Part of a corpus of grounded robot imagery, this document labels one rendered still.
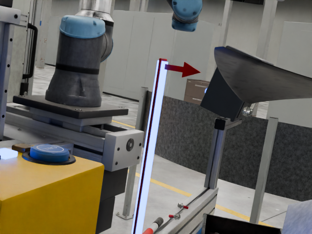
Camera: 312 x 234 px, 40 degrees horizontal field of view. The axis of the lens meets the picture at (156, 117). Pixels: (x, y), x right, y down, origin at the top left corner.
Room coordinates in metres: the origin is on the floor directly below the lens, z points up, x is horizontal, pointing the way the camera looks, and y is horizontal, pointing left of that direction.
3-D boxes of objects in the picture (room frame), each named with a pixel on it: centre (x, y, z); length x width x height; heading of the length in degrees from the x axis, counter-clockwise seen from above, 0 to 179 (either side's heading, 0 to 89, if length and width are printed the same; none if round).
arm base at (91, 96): (1.16, 0.23, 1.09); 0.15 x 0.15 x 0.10
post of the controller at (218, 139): (1.17, -0.18, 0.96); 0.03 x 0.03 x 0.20; 69
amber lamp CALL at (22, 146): (0.45, 0.14, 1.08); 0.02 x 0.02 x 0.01; 69
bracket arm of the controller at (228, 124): (1.26, -0.22, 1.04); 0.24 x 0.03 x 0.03; 159
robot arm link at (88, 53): (1.17, 0.23, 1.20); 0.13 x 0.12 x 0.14; 178
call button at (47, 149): (0.44, 0.10, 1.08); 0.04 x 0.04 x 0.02
